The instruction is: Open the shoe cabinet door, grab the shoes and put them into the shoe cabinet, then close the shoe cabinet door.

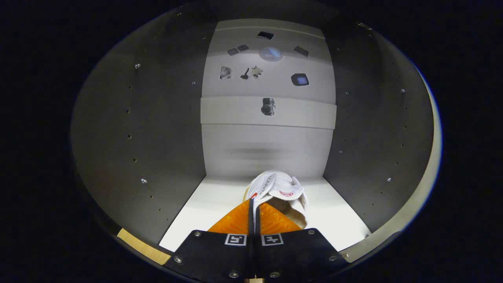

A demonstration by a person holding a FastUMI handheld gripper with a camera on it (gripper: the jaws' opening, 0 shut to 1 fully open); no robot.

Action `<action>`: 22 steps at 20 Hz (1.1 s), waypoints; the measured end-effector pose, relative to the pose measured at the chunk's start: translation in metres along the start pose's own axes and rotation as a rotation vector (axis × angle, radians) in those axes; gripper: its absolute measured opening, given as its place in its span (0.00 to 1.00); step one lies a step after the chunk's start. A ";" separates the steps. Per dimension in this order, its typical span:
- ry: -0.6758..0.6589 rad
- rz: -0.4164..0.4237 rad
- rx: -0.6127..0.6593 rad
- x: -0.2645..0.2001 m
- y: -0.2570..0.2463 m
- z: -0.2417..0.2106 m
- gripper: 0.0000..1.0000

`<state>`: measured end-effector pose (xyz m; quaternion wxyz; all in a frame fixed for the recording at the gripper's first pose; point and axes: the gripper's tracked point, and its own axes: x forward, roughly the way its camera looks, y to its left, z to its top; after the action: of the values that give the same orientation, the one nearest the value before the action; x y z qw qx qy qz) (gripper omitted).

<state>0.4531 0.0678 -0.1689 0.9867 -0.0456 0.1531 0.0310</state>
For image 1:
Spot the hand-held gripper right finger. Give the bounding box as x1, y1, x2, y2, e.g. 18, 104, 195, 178
253, 202, 350, 281

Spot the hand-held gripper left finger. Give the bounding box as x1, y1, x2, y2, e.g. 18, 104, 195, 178
164, 198, 254, 281

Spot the white canvas shoe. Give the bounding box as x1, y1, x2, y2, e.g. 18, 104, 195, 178
244, 170, 310, 230

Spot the dark grey shoe cabinet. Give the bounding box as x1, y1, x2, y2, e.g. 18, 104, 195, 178
71, 0, 442, 276

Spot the white cabinet shelf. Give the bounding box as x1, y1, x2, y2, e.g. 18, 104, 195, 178
159, 175, 372, 252

